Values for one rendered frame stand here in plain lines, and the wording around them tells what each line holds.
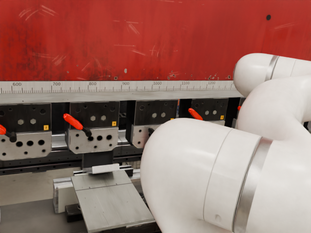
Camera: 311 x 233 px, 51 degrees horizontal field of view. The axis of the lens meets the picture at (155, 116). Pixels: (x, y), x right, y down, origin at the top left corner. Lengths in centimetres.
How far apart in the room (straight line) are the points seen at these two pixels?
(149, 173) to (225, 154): 9
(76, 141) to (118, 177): 19
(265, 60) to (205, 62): 38
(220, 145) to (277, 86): 24
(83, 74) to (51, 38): 13
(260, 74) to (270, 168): 39
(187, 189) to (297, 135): 15
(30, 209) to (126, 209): 36
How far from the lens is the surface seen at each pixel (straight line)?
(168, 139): 39
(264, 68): 72
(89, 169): 111
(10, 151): 99
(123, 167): 115
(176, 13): 100
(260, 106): 51
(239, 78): 74
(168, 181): 38
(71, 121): 93
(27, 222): 112
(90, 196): 99
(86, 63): 93
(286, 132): 45
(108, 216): 92
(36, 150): 100
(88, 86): 95
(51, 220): 112
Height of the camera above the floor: 156
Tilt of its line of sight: 20 degrees down
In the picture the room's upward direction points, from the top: 6 degrees clockwise
